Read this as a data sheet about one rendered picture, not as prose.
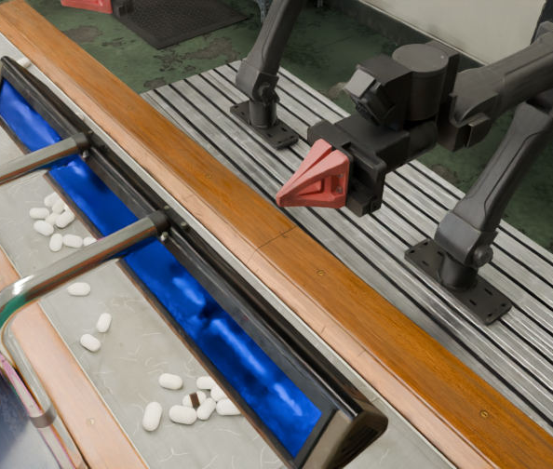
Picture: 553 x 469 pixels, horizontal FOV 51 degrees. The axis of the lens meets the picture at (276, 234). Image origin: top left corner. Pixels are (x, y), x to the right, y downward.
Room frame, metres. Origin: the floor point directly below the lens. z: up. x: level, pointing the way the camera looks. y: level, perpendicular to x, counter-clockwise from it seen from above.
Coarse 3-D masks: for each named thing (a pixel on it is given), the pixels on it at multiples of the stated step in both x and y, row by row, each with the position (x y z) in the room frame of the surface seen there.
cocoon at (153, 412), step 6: (150, 408) 0.38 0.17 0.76; (156, 408) 0.38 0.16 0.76; (144, 414) 0.37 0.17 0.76; (150, 414) 0.37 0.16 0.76; (156, 414) 0.37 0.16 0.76; (144, 420) 0.36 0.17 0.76; (150, 420) 0.36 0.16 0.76; (156, 420) 0.36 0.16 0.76; (144, 426) 0.35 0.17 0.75; (150, 426) 0.35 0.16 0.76; (156, 426) 0.36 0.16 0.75
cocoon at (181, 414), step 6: (174, 408) 0.38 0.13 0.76; (180, 408) 0.38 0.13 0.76; (186, 408) 0.38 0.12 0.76; (174, 414) 0.37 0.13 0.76; (180, 414) 0.37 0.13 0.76; (186, 414) 0.37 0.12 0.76; (192, 414) 0.37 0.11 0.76; (174, 420) 0.37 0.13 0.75; (180, 420) 0.36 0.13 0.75; (186, 420) 0.36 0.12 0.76; (192, 420) 0.36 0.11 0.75
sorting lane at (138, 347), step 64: (0, 128) 1.04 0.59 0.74; (0, 192) 0.84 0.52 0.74; (64, 256) 0.67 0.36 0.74; (64, 320) 0.54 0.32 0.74; (128, 320) 0.54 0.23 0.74; (128, 384) 0.42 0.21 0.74; (192, 384) 0.42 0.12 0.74; (192, 448) 0.33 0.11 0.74; (256, 448) 0.33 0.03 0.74; (384, 448) 0.33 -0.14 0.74
